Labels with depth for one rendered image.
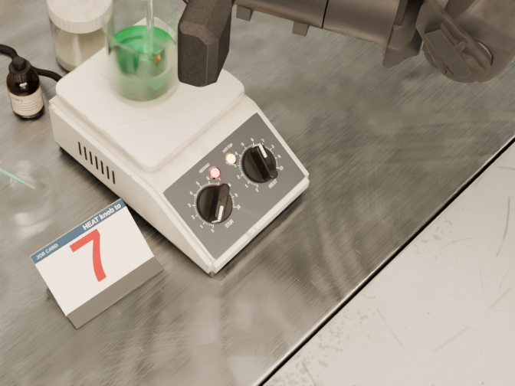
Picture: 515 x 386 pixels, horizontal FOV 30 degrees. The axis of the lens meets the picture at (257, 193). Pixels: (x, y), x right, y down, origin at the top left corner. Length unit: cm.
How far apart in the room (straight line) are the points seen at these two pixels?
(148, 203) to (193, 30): 24
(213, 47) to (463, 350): 36
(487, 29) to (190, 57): 19
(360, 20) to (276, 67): 32
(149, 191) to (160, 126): 5
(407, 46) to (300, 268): 25
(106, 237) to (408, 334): 27
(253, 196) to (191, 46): 24
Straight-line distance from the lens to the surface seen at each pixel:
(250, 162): 82
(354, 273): 84
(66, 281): 81
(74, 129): 83
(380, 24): 65
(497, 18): 63
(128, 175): 80
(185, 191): 80
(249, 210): 82
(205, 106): 81
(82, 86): 83
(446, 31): 63
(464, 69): 64
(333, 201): 88
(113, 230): 82
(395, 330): 83
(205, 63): 62
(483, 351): 84
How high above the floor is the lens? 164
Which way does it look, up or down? 59 degrees down
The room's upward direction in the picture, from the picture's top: 9 degrees clockwise
